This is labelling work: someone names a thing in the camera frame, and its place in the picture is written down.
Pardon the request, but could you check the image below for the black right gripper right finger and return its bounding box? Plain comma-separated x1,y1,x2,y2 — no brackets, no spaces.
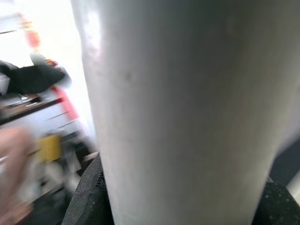
254,176,300,225

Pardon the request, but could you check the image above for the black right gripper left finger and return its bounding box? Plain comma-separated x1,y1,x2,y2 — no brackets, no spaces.
60,151,113,225

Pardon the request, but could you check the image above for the white threaded plastic table leg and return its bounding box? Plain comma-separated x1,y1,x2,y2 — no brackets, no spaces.
70,0,300,225

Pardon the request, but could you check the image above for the yellow box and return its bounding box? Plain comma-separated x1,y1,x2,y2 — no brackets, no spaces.
37,134,62,163

